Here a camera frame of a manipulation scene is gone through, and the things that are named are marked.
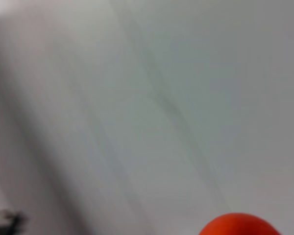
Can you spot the dark brown woven basket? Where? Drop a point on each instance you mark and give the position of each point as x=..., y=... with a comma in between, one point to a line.
x=7, y=222

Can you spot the orange round tomato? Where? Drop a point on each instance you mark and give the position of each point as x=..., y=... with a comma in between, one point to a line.
x=240, y=225

